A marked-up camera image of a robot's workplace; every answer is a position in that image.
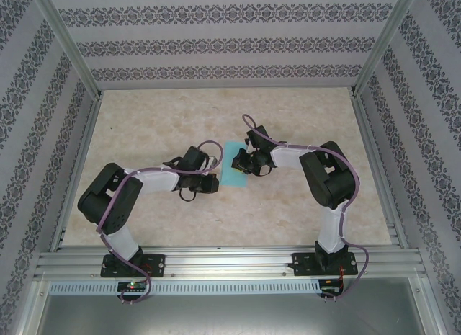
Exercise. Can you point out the turquoise cloth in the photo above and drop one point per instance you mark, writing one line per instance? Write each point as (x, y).
(234, 180)

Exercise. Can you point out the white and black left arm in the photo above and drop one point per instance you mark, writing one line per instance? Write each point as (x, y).
(104, 198)

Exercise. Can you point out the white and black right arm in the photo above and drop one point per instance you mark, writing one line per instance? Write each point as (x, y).
(327, 180)

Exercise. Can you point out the grey sheet metal tray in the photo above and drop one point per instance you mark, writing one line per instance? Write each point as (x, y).
(230, 313)

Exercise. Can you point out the small black controller board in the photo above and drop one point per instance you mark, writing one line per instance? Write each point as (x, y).
(131, 286)
(329, 284)

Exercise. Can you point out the wide grooved aluminium rail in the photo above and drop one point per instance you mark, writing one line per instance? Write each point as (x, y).
(230, 264)

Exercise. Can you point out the left arm's black base plate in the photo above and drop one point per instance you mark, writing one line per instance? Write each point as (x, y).
(158, 264)

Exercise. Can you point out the right arm's black base plate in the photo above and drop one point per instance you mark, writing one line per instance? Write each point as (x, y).
(300, 264)

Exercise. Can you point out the aluminium side rail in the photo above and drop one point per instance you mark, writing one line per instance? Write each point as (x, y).
(78, 169)
(368, 133)

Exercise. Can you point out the aluminium frame post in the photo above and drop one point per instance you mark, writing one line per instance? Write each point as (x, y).
(68, 47)
(385, 43)

